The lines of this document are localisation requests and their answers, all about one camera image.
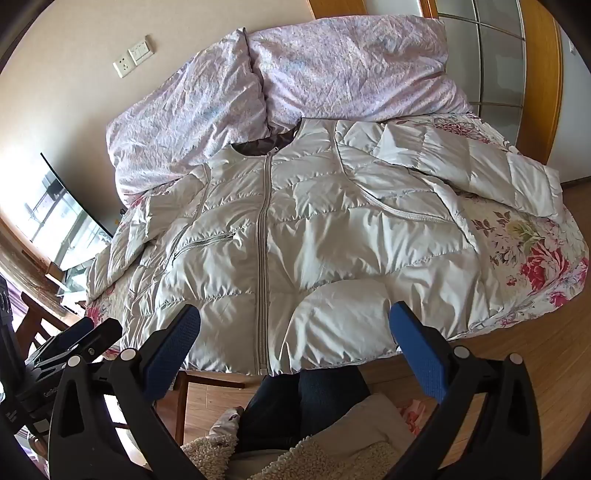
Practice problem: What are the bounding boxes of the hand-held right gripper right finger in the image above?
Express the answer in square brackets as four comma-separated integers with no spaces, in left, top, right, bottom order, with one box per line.
[385,302,541,480]

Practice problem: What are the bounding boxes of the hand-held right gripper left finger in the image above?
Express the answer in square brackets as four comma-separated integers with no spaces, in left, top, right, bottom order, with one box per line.
[48,305,201,480]

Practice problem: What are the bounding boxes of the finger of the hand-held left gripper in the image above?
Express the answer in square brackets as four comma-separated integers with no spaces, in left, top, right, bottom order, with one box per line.
[58,318,96,343]
[28,318,123,370]

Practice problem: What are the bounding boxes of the white puffer jacket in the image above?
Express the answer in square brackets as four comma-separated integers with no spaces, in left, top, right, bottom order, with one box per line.
[87,117,563,377]

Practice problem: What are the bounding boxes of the wooden chair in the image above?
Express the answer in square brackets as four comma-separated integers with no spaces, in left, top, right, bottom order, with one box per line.
[18,292,245,446]

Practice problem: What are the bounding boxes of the wooden television cabinet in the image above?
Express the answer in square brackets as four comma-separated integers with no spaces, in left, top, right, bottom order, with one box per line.
[0,217,89,324]

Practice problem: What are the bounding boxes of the flat screen television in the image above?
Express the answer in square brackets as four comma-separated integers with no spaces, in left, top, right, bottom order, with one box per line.
[18,152,114,274]

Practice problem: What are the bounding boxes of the person's dark trousers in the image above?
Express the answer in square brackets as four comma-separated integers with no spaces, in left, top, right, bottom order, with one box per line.
[235,367,371,455]

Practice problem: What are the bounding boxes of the person legs dark trousers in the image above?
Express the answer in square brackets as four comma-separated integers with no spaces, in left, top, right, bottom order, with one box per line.
[180,392,419,480]

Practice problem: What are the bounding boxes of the floral bed sheet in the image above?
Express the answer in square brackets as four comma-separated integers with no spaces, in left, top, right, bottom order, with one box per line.
[85,113,591,370]

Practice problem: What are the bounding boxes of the pink floral quilt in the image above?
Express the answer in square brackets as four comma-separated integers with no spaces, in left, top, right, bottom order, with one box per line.
[106,16,474,208]

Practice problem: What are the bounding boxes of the wooden frosted glass door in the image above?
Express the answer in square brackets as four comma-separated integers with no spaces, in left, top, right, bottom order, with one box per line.
[308,0,577,163]

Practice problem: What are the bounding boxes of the white wall switch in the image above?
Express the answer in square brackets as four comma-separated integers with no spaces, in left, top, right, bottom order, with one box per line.
[128,39,153,64]

